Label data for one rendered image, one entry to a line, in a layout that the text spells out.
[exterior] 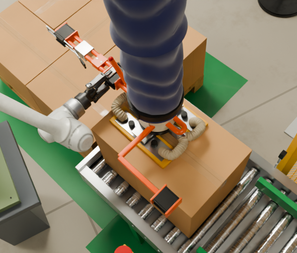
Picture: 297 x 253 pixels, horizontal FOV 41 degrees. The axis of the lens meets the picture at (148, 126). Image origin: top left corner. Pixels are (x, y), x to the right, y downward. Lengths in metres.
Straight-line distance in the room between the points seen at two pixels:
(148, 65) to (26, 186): 1.02
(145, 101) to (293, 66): 1.95
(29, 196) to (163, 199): 0.75
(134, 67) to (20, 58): 1.50
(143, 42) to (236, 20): 2.33
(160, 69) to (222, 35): 2.07
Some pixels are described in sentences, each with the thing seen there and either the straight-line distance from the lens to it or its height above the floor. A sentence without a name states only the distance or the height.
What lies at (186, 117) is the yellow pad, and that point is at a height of 0.98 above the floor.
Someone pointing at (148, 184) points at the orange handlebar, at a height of 1.09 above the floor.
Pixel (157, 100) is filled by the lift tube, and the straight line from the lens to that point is 1.44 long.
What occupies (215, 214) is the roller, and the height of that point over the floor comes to 0.55.
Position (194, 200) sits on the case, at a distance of 1.67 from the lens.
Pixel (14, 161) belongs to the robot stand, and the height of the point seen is 0.75.
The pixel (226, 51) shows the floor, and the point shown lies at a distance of 3.22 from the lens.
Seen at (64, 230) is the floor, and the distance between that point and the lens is 2.71.
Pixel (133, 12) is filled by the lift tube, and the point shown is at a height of 1.78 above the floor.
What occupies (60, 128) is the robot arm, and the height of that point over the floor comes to 1.23.
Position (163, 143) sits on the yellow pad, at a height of 0.97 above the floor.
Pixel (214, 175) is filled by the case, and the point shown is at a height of 0.95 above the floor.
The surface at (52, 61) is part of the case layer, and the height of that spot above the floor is 0.54.
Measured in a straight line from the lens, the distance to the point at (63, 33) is 1.97.
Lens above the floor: 2.55
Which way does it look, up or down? 63 degrees down
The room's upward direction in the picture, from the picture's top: 8 degrees counter-clockwise
